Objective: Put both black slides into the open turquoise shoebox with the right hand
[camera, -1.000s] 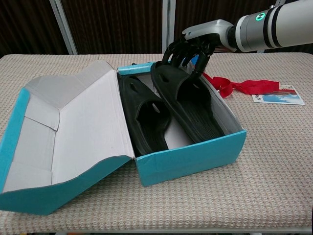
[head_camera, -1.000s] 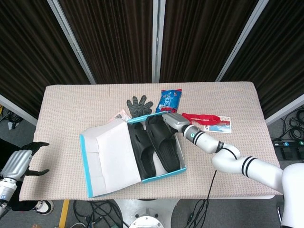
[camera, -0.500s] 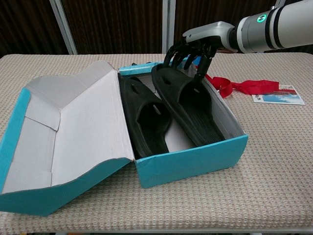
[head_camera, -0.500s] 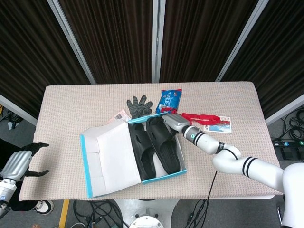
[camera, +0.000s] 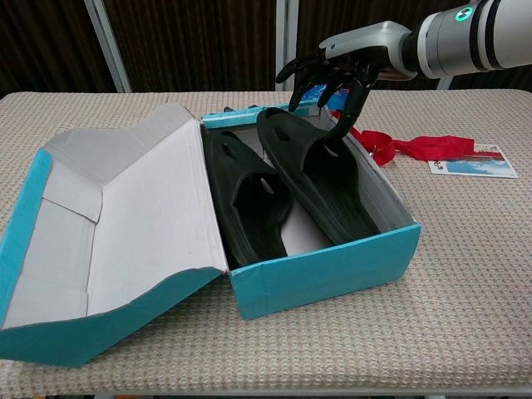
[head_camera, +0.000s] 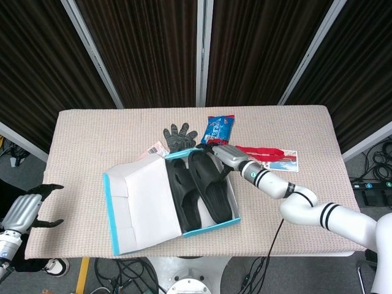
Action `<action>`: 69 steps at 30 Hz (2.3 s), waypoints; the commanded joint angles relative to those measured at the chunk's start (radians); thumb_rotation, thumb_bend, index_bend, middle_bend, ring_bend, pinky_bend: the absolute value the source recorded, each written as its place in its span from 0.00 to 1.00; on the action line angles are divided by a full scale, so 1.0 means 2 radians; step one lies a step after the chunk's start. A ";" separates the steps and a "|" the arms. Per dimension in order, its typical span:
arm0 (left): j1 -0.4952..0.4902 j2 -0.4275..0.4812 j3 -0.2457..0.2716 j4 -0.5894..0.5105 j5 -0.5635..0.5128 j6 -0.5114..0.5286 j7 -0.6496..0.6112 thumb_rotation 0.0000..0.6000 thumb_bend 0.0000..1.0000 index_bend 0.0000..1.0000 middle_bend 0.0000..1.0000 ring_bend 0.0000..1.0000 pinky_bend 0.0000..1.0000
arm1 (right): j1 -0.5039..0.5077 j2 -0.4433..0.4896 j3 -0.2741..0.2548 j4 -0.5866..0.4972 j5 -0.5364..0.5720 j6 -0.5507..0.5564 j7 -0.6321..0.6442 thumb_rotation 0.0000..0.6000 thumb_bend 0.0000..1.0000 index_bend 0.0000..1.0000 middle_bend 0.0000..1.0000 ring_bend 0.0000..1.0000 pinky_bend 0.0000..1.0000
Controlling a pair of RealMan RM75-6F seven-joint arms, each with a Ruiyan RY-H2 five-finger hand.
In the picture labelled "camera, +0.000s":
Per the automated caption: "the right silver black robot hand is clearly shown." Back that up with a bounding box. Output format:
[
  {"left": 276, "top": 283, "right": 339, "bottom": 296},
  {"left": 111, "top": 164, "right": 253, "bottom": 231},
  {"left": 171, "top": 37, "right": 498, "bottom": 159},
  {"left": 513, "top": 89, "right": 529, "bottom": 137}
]
[{"left": 274, "top": 20, "right": 419, "bottom": 142}]

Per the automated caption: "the black rubber slipper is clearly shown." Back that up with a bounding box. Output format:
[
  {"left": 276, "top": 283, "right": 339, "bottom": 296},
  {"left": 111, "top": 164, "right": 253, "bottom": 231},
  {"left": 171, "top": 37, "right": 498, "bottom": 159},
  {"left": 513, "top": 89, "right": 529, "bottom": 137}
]
[
  {"left": 256, "top": 106, "right": 382, "bottom": 246},
  {"left": 202, "top": 129, "right": 294, "bottom": 269}
]

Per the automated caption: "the light blue shoe box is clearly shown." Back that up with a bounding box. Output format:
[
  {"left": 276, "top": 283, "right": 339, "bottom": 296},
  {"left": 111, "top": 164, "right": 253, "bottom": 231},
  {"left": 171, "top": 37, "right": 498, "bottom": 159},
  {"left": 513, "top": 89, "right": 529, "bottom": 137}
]
[{"left": 0, "top": 99, "right": 422, "bottom": 369}]

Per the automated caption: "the blue red snack packet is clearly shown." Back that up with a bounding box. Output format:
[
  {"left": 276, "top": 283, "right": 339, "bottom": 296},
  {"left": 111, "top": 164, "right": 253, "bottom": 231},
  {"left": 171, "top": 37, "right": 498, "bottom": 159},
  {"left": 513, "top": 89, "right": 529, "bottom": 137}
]
[{"left": 298, "top": 84, "right": 354, "bottom": 116}]

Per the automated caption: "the sky picture badge card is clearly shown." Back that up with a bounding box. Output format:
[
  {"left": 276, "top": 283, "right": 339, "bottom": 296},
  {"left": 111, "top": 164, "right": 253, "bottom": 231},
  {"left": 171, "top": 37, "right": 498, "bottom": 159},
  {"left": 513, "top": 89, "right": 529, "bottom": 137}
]
[{"left": 427, "top": 143, "right": 520, "bottom": 180}]

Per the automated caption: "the beige waffle tablecloth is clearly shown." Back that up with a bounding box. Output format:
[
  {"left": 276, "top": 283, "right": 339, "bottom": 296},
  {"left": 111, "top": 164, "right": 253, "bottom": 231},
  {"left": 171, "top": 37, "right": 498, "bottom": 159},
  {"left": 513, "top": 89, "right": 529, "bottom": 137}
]
[{"left": 0, "top": 89, "right": 532, "bottom": 394}]

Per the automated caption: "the red lanyard ribbon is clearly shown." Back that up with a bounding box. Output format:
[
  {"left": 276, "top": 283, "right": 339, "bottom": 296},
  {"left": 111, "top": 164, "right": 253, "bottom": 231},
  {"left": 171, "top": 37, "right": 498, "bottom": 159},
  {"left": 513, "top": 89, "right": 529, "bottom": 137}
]
[{"left": 330, "top": 111, "right": 476, "bottom": 168}]

